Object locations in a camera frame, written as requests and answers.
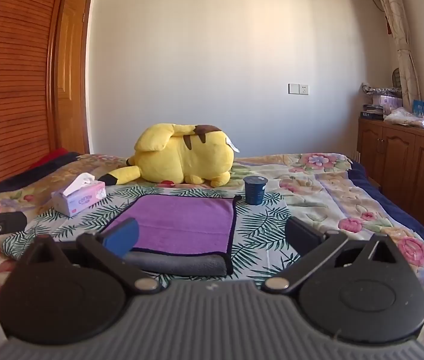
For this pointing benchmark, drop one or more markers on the navy blue bed sheet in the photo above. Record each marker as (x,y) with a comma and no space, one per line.
(395,210)

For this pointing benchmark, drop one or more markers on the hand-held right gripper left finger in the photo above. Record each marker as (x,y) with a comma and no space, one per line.
(124,237)

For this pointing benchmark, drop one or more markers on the pink tissue box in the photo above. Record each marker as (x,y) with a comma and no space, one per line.
(80,197)

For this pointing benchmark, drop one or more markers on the wooden door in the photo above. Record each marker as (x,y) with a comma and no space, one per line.
(71,82)

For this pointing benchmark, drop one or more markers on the grey towel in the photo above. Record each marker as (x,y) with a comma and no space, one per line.
(182,263)

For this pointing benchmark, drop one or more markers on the dark blue cup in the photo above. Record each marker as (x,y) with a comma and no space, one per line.
(255,191)

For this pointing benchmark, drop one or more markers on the stack of patterned boxes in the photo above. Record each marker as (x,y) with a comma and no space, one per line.
(382,101)

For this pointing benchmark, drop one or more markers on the wooden louvred wardrobe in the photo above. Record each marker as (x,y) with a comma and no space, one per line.
(9,82)

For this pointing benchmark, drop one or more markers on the palm leaf printed cloth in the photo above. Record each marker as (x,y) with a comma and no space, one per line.
(260,228)

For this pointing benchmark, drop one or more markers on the purple towel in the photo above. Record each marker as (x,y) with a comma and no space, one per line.
(182,221)

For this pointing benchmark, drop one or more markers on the white plastic bag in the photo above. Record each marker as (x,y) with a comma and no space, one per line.
(408,117)

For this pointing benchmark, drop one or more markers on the yellow plush toy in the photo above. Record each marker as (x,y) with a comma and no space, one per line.
(182,153)

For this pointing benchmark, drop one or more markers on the dark blue blanket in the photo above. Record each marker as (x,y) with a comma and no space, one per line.
(28,176)

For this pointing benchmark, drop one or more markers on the red blanket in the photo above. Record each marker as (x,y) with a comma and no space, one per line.
(49,159)

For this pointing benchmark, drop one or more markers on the white wall socket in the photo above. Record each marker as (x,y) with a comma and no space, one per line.
(298,89)

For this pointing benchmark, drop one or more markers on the beige patterned curtain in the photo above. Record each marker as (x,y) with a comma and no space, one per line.
(399,33)

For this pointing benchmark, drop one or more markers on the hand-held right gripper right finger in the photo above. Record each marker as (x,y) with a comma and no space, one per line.
(302,233)

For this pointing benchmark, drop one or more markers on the wooden cabinet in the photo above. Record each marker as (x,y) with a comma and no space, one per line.
(414,165)

